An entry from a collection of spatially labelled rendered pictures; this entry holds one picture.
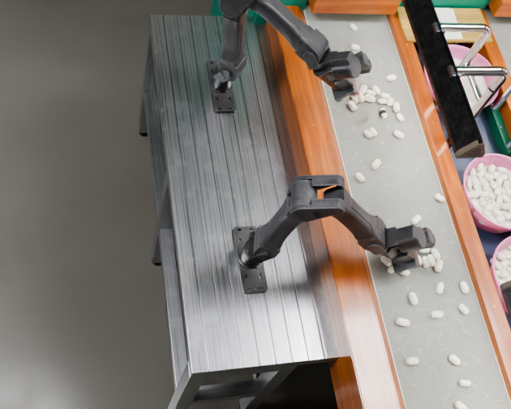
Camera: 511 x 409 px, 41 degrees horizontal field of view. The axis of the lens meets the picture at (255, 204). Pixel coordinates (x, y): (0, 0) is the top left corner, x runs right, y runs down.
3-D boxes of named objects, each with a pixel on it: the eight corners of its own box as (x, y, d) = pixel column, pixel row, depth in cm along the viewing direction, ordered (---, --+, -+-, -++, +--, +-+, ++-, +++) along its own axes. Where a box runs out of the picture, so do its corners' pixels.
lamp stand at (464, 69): (391, 163, 219) (454, 75, 180) (376, 111, 228) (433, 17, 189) (444, 161, 224) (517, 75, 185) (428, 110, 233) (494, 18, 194)
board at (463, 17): (405, 42, 233) (406, 40, 232) (394, 8, 239) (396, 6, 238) (491, 43, 241) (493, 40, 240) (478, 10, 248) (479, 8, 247)
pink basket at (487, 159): (485, 256, 210) (500, 243, 201) (434, 186, 218) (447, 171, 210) (544, 222, 220) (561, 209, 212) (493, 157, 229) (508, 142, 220)
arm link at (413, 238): (425, 225, 180) (405, 205, 172) (427, 255, 176) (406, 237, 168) (385, 234, 186) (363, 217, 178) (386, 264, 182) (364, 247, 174)
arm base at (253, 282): (261, 214, 192) (237, 216, 190) (273, 281, 183) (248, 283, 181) (255, 227, 199) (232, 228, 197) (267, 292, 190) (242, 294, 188)
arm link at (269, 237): (272, 238, 189) (321, 182, 162) (272, 261, 185) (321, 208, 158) (251, 234, 187) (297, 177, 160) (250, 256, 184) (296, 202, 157)
